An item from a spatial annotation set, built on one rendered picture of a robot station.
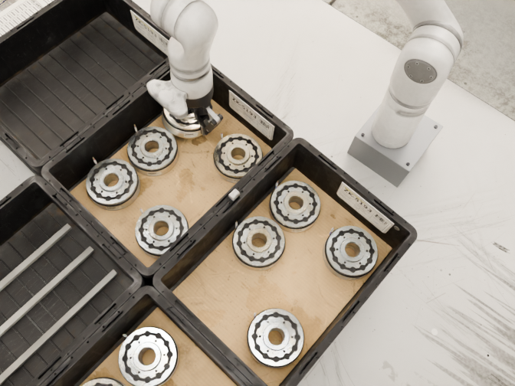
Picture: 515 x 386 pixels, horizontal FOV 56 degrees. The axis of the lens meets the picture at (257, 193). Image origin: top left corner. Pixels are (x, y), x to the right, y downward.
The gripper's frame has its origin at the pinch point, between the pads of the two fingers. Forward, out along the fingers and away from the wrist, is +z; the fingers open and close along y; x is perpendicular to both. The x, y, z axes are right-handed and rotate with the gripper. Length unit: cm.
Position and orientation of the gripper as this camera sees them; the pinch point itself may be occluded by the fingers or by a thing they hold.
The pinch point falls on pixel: (197, 121)
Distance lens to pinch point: 104.7
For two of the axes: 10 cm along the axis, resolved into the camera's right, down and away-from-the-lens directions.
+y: -7.2, -6.5, 2.2
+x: -6.9, 6.6, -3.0
